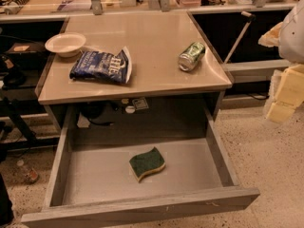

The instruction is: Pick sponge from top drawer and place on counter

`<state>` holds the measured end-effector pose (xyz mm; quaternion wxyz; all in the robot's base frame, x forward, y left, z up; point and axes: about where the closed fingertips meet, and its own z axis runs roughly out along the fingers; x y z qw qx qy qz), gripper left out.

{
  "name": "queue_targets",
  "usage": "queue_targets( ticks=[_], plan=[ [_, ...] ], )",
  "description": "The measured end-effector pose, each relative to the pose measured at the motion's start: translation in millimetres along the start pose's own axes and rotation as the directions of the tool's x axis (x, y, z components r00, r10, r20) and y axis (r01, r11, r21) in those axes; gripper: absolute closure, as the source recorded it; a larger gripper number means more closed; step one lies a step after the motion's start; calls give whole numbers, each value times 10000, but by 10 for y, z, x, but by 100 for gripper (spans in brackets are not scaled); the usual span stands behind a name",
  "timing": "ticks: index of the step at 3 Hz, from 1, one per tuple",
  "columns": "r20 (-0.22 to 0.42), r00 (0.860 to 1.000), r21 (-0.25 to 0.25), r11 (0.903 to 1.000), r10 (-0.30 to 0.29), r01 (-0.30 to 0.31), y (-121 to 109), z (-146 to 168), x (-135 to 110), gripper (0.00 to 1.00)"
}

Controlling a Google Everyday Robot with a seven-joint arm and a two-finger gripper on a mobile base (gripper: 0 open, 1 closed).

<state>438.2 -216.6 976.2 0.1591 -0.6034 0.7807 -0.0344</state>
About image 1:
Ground black stand left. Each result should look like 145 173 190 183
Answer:
0 97 59 150

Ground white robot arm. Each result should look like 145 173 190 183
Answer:
258 0 304 123

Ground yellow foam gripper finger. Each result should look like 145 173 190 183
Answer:
265 64 304 124
258 22 282 48

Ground open grey wooden drawer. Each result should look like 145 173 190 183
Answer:
22 99 259 228

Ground beige counter cabinet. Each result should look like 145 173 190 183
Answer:
36 10 232 128

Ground white stick black handle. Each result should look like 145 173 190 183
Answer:
224 11 256 64

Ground green soda can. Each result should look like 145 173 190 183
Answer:
178 42 205 71

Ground green and yellow sponge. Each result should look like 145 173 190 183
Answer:
129 147 165 182

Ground plastic bottle on floor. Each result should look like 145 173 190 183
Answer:
17 160 39 183

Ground blue chip bag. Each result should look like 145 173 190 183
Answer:
69 47 132 84

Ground white paper bowl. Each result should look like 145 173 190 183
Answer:
45 32 86 58

